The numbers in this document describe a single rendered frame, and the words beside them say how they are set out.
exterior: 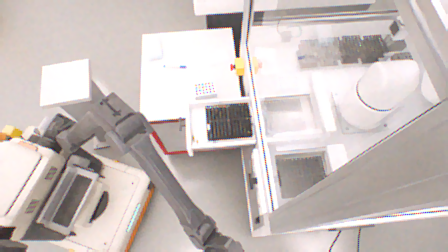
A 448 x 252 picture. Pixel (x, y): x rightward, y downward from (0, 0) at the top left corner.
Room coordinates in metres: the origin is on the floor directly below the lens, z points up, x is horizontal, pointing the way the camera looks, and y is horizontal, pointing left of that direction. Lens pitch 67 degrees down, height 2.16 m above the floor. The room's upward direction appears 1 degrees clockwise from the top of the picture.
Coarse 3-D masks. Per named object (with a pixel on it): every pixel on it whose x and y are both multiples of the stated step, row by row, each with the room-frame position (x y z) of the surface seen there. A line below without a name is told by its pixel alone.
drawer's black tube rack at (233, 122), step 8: (232, 104) 0.66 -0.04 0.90; (240, 104) 0.66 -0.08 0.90; (216, 112) 0.61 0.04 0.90; (224, 112) 0.61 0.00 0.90; (232, 112) 0.61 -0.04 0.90; (240, 112) 0.63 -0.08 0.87; (248, 112) 0.61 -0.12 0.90; (208, 120) 0.58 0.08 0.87; (216, 120) 0.56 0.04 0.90; (224, 120) 0.56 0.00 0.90; (232, 120) 0.57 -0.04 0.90; (240, 120) 0.57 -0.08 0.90; (248, 120) 0.58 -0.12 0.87; (216, 128) 0.53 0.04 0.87; (224, 128) 0.52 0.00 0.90; (232, 128) 0.52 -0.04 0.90; (240, 128) 0.52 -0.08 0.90; (248, 128) 0.52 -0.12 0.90; (208, 136) 0.49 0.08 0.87; (216, 136) 0.49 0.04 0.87; (224, 136) 0.48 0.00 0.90; (232, 136) 0.49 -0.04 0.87; (240, 136) 0.49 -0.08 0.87; (248, 136) 0.49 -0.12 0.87
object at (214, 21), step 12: (204, 0) 1.36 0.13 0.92; (216, 0) 1.36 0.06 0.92; (228, 0) 1.37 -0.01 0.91; (240, 0) 1.38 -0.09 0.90; (204, 12) 1.36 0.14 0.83; (216, 12) 1.36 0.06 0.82; (228, 12) 1.37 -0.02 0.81; (240, 12) 1.40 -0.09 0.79; (216, 24) 1.39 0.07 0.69; (228, 24) 1.40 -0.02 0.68; (240, 24) 1.41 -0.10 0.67; (240, 36) 1.41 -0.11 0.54
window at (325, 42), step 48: (288, 0) 0.55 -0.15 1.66; (336, 0) 0.36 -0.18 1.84; (384, 0) 0.26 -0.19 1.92; (288, 48) 0.47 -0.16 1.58; (336, 48) 0.30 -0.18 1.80; (384, 48) 0.22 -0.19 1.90; (288, 96) 0.37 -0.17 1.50; (336, 96) 0.23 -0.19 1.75; (384, 96) 0.17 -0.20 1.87; (432, 96) 0.13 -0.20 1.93; (288, 144) 0.27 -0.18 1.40; (336, 144) 0.16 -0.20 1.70; (288, 192) 0.15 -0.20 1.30
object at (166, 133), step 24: (144, 48) 1.12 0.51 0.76; (168, 48) 1.12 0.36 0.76; (192, 48) 1.12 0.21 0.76; (216, 48) 1.12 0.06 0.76; (144, 72) 0.94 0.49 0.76; (168, 72) 0.94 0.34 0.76; (192, 72) 0.94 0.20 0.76; (216, 72) 0.94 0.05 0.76; (144, 96) 0.77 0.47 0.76; (168, 96) 0.78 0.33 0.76; (192, 96) 0.78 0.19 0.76; (240, 96) 0.78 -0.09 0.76; (168, 120) 0.63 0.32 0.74; (168, 144) 0.64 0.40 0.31
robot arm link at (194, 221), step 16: (144, 128) 0.28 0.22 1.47; (112, 144) 0.22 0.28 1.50; (128, 144) 0.24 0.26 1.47; (144, 144) 0.23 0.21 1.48; (144, 160) 0.20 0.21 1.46; (160, 160) 0.20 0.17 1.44; (160, 176) 0.16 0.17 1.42; (160, 192) 0.13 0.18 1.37; (176, 192) 0.13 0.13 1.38; (176, 208) 0.09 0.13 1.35; (192, 208) 0.09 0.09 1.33; (192, 224) 0.05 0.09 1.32; (208, 224) 0.05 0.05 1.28
